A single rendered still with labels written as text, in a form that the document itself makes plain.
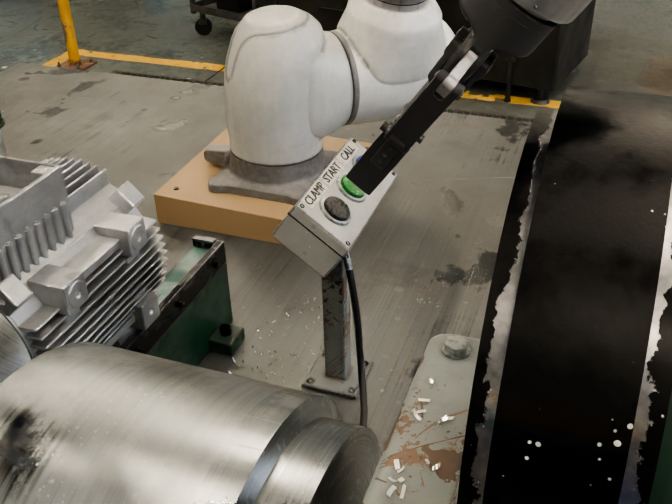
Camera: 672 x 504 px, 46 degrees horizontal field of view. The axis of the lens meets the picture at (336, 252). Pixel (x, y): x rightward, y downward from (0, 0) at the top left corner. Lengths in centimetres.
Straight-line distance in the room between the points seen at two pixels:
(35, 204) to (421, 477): 46
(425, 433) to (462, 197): 99
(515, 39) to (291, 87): 61
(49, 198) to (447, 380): 44
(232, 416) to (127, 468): 6
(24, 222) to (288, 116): 58
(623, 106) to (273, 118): 99
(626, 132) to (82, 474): 30
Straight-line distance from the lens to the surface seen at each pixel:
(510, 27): 66
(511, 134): 165
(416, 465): 41
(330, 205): 80
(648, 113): 26
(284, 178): 128
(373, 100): 129
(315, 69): 123
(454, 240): 127
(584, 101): 27
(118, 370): 49
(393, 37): 126
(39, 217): 76
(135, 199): 83
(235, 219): 128
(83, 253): 79
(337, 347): 96
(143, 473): 42
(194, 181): 136
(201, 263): 100
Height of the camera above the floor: 146
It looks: 32 degrees down
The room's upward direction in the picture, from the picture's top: 1 degrees counter-clockwise
